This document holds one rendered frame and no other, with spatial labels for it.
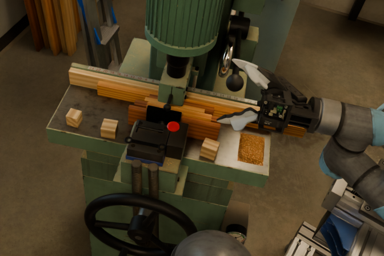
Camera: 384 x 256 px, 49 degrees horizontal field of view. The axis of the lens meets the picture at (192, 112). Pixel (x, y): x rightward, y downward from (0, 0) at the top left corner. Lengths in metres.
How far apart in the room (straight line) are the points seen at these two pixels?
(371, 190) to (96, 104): 0.74
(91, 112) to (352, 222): 0.84
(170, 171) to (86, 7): 1.09
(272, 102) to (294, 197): 1.43
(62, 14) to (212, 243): 2.13
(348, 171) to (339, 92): 1.93
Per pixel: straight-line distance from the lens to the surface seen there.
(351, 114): 0.92
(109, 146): 1.15
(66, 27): 2.64
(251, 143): 1.16
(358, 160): 0.99
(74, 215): 2.06
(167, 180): 1.04
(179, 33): 0.94
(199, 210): 1.32
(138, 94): 1.20
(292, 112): 0.87
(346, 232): 1.40
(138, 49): 1.57
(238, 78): 0.81
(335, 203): 1.37
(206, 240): 0.62
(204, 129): 1.13
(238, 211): 1.39
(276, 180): 2.28
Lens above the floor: 1.79
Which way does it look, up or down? 47 degrees down
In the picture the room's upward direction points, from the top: 10 degrees clockwise
